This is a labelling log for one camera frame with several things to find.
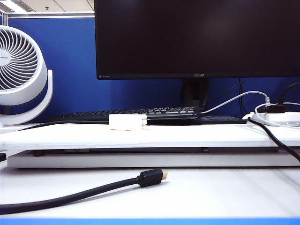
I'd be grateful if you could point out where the black keyboard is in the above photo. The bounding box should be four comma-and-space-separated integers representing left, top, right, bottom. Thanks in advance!
48, 114, 248, 125
61, 105, 202, 120

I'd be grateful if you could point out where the white power strip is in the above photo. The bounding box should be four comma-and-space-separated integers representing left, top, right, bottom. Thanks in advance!
242, 111, 300, 127

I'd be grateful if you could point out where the black ASUS monitor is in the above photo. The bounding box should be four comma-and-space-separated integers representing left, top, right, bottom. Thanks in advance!
94, 0, 300, 80

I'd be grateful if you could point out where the black HDMI cable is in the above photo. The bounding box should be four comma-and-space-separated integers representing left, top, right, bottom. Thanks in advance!
0, 168, 169, 215

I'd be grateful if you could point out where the black plug with cable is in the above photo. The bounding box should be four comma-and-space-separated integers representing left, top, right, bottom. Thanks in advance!
266, 82, 300, 114

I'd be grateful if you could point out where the white looped cable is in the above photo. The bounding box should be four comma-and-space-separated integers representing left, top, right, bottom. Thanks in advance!
255, 102, 300, 129

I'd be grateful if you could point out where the white desk fan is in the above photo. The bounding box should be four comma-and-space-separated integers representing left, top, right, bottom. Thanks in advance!
0, 25, 54, 128

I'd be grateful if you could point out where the thick white board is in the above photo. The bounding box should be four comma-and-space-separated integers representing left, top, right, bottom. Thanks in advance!
0, 123, 300, 150

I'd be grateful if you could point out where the thick black power cable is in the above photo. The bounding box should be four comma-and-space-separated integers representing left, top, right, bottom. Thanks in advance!
247, 117, 300, 164

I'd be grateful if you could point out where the black monitor stand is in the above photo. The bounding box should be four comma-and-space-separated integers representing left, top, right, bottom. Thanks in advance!
180, 78, 210, 111

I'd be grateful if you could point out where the thin white board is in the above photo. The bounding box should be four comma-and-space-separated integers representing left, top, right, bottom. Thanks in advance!
7, 151, 300, 169

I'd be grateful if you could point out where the white Type-C charging cable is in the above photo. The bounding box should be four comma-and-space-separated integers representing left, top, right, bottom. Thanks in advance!
200, 90, 270, 114

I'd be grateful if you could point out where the white USB charger block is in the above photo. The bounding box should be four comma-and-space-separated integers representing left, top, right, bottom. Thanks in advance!
108, 114, 149, 131

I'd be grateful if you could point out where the thin black monitor cable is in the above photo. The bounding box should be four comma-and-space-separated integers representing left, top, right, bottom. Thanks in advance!
238, 78, 248, 115

